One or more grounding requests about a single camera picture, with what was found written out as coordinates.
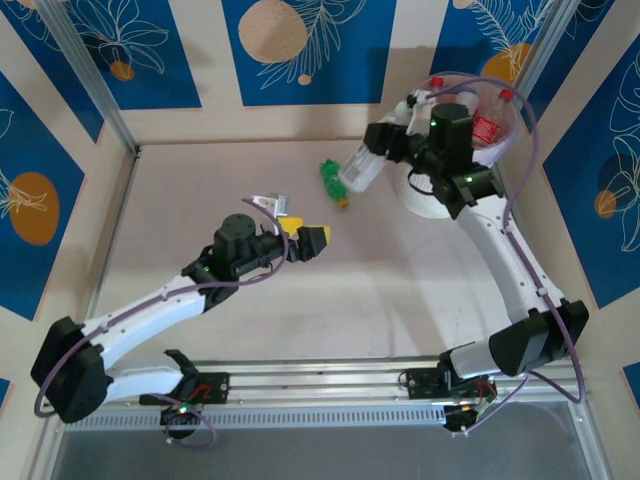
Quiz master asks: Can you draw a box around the clear bottle with white cap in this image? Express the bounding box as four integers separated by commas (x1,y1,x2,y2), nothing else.
338,141,390,195

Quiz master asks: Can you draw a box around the white ribbed plastic bin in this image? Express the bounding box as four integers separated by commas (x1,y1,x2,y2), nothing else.
383,74,522,220

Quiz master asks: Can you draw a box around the green bottle with yellow cap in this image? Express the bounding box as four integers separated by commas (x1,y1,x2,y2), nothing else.
319,158,351,210

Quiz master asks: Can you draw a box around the aluminium table edge bar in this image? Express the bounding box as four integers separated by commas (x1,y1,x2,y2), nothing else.
42,149,144,409

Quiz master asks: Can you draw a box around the black base controller box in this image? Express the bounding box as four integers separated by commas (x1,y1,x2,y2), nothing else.
442,392,507,437
158,404,202,441

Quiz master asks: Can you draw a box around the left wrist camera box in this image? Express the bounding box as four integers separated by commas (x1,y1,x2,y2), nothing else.
249,192,294,217

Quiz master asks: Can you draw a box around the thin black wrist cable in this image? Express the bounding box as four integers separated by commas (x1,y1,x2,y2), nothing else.
407,168,437,197

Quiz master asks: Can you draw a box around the aluminium frame post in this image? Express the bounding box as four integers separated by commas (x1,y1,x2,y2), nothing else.
507,0,584,119
34,0,144,157

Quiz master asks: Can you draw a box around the aluminium mounting rail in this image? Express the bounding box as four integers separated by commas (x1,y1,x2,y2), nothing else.
42,355,594,436

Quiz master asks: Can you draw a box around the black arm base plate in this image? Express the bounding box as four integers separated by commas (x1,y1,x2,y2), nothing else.
405,367,451,401
138,372,231,407

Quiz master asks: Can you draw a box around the slotted grey cable duct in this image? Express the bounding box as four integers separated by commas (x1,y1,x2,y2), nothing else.
62,405,449,432

